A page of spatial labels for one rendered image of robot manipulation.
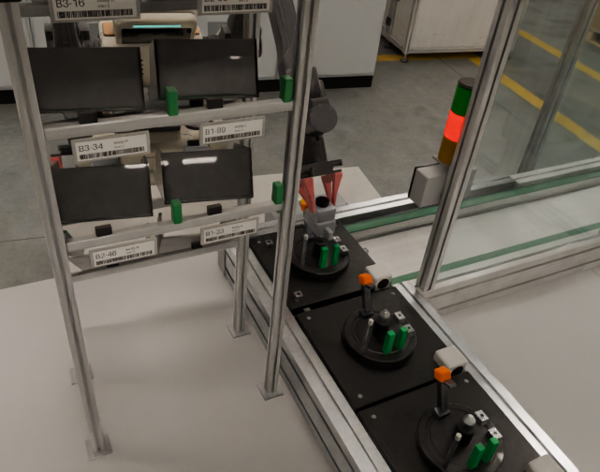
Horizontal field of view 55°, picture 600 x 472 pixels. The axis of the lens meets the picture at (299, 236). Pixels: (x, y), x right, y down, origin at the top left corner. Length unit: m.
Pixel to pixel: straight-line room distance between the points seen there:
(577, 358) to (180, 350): 0.86
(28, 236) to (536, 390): 2.39
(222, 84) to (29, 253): 2.24
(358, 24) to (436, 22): 1.14
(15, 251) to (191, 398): 1.93
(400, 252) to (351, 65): 3.24
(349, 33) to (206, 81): 3.73
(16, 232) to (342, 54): 2.63
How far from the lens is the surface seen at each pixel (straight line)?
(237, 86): 0.78
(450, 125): 1.10
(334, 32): 4.43
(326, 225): 1.21
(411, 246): 1.47
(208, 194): 0.85
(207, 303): 1.33
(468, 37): 5.68
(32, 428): 1.17
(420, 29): 5.39
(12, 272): 2.85
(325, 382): 1.07
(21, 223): 3.13
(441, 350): 1.13
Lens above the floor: 1.79
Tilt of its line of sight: 37 degrees down
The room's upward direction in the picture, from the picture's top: 7 degrees clockwise
